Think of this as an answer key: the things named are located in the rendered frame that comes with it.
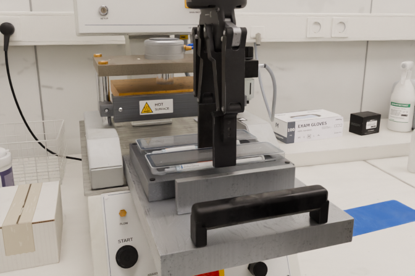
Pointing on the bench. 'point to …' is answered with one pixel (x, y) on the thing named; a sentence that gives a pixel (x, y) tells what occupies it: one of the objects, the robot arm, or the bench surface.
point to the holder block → (159, 188)
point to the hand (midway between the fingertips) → (215, 136)
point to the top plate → (149, 60)
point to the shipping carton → (30, 225)
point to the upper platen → (152, 85)
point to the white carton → (306, 126)
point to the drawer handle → (257, 209)
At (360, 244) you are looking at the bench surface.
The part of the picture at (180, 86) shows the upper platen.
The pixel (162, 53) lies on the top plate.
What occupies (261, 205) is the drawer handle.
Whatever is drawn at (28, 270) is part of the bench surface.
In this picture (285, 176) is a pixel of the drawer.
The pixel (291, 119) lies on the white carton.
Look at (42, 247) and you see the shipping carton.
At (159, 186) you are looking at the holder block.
